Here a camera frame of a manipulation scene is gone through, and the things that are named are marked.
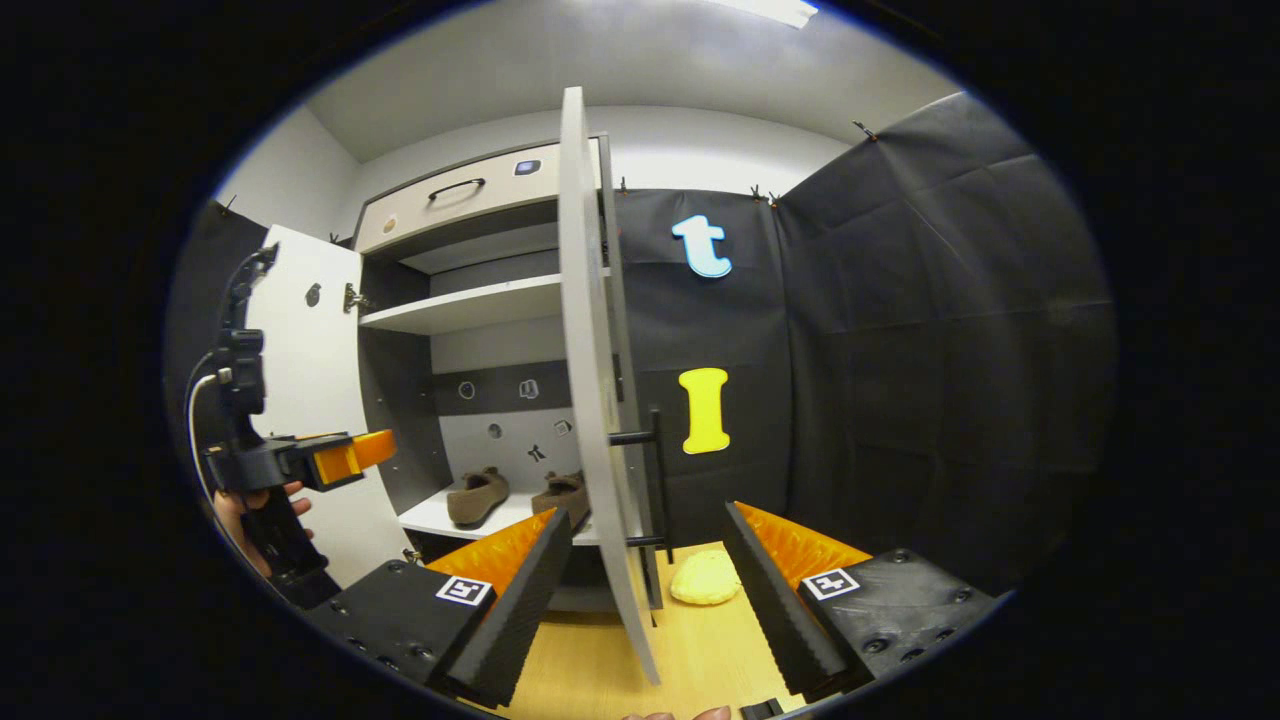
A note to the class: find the white shoe cabinet door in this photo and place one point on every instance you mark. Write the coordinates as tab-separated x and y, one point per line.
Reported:
585	350
320	350

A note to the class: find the brown shoe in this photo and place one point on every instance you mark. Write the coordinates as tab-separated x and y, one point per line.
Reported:
560	492
475	500

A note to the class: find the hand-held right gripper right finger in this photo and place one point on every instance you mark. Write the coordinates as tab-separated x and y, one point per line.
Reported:
775	610

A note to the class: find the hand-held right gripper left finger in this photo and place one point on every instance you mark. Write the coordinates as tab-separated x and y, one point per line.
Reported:
515	620

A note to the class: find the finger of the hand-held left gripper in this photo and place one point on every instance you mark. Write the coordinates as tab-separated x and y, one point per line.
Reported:
303	465
300	441

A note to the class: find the beige cabinet drawer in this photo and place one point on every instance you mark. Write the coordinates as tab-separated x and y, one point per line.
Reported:
500	200

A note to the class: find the yellow fluffy object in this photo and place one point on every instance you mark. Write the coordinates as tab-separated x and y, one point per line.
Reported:
705	578

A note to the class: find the white cabinet shelf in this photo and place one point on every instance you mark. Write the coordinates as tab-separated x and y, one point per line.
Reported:
470	305
425	520

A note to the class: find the white shoe cabinet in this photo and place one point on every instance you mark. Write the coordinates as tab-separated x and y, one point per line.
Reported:
500	345

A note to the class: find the long ceiling light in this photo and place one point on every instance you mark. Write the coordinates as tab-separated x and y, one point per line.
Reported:
775	10

